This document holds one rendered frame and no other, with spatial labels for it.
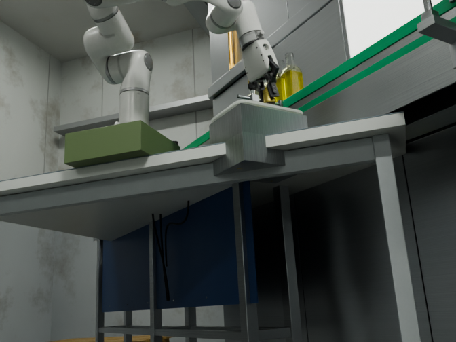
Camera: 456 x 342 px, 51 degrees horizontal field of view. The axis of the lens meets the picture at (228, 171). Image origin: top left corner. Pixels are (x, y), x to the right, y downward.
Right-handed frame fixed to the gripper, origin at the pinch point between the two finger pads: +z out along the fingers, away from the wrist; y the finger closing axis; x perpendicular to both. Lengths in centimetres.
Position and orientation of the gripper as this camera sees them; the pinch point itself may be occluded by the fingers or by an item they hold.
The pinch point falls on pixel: (268, 93)
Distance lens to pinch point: 142.7
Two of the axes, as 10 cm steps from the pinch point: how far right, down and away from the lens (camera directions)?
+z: 2.8, 9.5, -1.3
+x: -8.0, 1.6, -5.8
